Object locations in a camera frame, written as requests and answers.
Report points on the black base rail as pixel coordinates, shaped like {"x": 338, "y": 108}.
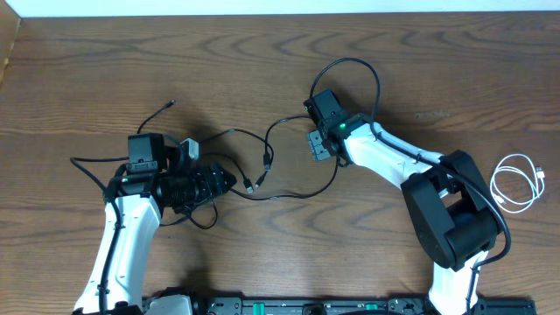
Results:
{"x": 341, "y": 306}

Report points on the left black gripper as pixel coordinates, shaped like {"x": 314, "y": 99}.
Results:
{"x": 206, "y": 191}

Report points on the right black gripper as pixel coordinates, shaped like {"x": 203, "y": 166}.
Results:
{"x": 316, "y": 141}

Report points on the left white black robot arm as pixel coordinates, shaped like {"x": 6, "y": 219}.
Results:
{"x": 134, "y": 204}

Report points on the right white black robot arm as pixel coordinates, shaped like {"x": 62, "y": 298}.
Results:
{"x": 455, "y": 220}

